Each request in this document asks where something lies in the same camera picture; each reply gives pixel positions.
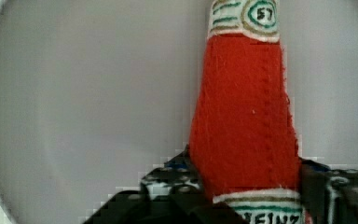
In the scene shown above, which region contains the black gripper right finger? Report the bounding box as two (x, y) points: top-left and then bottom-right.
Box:
(301, 160), (358, 224)

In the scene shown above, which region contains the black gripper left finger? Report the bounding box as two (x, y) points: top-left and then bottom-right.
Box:
(83, 148), (246, 224)

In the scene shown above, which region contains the red plush ketchup bottle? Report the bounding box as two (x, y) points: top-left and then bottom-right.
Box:
(189, 0), (309, 224)

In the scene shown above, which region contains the grey round plate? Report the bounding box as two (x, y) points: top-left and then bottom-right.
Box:
(0, 0), (358, 224)

